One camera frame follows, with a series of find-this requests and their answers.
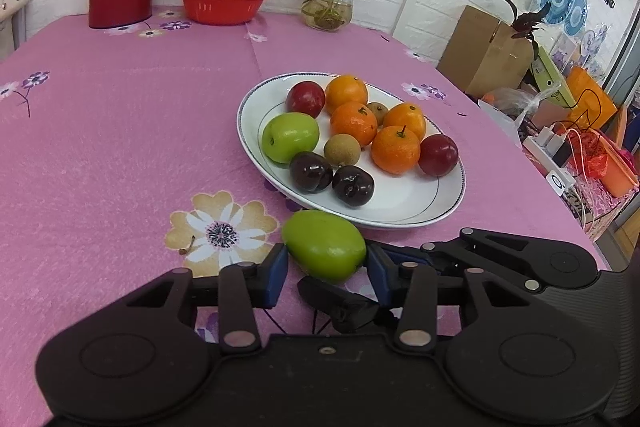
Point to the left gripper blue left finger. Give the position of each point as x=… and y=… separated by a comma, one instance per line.
x=244, y=287

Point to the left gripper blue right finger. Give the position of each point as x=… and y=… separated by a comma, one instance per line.
x=411, y=288

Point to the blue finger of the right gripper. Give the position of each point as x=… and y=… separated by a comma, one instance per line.
x=399, y=254

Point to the large green apple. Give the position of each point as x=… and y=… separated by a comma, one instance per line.
x=326, y=247

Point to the dark purple plum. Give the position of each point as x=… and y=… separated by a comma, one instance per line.
x=353, y=185
x=310, y=172

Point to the orange tangerine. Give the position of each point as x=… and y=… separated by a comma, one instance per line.
x=407, y=115
x=355, y=119
x=395, y=150

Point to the red plum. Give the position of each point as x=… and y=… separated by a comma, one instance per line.
x=439, y=155
x=306, y=97

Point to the brown kiwi fruit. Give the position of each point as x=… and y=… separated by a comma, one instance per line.
x=342, y=150

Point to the white oval plate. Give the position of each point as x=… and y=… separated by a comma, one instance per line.
x=408, y=201

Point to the small brown longan on plate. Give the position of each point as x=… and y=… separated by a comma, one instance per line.
x=379, y=110

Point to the white power strip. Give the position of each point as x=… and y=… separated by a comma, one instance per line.
x=546, y=149

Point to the green apple on plate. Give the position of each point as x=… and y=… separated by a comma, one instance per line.
x=289, y=134

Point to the orange on plate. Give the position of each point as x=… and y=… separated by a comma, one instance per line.
x=343, y=89

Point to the red plum on plate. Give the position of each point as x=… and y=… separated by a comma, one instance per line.
x=306, y=97

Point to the clear plastic bag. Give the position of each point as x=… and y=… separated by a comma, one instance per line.
x=509, y=108

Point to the cardboard box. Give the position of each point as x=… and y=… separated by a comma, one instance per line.
x=481, y=55

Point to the orange paper bag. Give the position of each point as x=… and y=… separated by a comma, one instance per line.
x=592, y=108

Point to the green box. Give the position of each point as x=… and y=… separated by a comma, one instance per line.
x=548, y=78

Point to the dark purple potted plant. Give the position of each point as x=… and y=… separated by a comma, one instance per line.
x=525, y=24

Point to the red plastic basin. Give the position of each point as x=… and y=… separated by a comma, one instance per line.
x=221, y=12

